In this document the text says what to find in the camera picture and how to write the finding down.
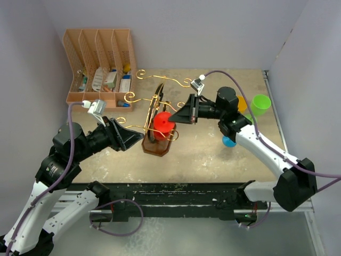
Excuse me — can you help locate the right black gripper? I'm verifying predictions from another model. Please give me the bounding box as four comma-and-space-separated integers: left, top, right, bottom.
169, 94, 225, 124

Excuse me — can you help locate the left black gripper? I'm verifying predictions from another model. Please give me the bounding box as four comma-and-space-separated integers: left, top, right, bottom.
74, 115, 144, 162

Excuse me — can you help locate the red plastic wine glass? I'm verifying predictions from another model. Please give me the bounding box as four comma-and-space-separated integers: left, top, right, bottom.
153, 111, 175, 141

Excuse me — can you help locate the blue plastic wine glass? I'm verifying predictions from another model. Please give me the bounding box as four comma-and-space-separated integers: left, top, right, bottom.
222, 136, 237, 148

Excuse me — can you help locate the yellow plastic wine glass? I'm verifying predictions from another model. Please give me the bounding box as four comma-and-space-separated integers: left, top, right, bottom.
237, 95, 247, 113

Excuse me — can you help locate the green plastic wine glass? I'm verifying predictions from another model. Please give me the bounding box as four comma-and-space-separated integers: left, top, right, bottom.
243, 94, 272, 123

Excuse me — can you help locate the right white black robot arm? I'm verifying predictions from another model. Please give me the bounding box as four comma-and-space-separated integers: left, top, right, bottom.
168, 87, 318, 212

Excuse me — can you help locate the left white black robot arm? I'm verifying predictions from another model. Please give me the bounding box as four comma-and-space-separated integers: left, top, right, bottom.
1, 117, 144, 255

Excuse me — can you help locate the pink plastic desk organizer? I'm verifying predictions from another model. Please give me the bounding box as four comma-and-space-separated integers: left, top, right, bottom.
62, 28, 137, 113

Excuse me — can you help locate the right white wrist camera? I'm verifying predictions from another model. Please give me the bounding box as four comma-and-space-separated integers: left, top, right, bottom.
190, 74, 206, 96

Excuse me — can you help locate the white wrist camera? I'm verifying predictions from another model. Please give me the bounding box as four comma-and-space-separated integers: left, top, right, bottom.
190, 74, 206, 96
82, 99, 107, 125

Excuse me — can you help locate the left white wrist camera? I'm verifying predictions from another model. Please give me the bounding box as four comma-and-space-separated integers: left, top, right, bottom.
82, 99, 107, 125

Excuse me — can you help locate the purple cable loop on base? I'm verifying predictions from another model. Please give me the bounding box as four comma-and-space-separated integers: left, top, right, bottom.
89, 197, 145, 237

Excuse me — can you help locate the black metal base frame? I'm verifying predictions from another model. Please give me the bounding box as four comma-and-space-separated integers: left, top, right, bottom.
53, 181, 270, 222

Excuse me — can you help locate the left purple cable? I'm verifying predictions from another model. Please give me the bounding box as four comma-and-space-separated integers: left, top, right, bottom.
4, 101, 91, 256

